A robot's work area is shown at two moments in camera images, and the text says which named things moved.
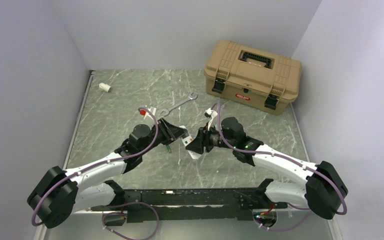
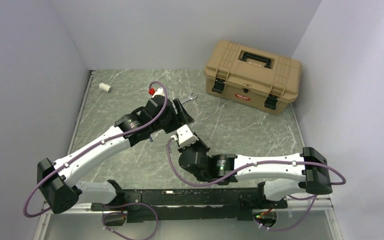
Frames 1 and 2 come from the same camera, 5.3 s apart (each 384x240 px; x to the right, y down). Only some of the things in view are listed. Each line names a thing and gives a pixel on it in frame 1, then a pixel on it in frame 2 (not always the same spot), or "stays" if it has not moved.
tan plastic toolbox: (264, 78) stays
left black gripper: (170, 132) to (184, 117)
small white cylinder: (105, 86) stays
